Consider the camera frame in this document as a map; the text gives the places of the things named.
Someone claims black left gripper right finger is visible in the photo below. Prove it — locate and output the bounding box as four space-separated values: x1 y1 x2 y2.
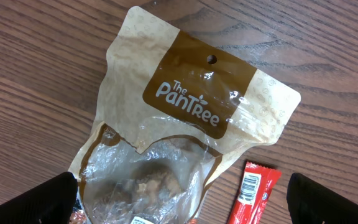
287 173 358 224

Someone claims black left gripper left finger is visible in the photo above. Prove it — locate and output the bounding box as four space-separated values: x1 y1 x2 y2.
0 172 78 224

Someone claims red snack packet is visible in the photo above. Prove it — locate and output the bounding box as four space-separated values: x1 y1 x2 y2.
227 161 282 224

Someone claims white brown snack bag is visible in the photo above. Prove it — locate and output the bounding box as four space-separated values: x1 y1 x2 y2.
69 6 301 223

